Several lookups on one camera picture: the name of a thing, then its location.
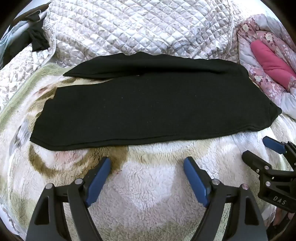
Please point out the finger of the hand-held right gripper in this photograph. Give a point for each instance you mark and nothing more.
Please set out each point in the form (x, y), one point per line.
(255, 161)
(274, 144)

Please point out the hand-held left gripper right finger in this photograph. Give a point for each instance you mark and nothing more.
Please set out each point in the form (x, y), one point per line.
(195, 180)

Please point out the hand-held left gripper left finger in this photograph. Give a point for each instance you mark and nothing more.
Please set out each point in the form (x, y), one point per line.
(99, 180)

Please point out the black pants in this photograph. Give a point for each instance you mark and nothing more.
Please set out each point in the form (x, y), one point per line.
(150, 104)

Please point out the floral fleece blanket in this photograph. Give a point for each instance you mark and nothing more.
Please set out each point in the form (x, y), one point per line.
(150, 173)

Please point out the pink floral comforter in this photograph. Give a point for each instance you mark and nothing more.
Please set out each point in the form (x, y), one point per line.
(266, 81)

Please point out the pink plush cloth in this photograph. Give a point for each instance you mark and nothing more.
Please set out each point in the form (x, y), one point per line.
(270, 62)

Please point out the quilted grey white bedspread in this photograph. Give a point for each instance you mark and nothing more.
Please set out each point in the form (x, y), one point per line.
(138, 30)

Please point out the dark clothes pile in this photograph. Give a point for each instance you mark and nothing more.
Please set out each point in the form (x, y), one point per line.
(9, 44)
(37, 37)

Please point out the brown wooden headboard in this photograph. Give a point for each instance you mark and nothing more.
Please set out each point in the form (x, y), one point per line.
(30, 12)

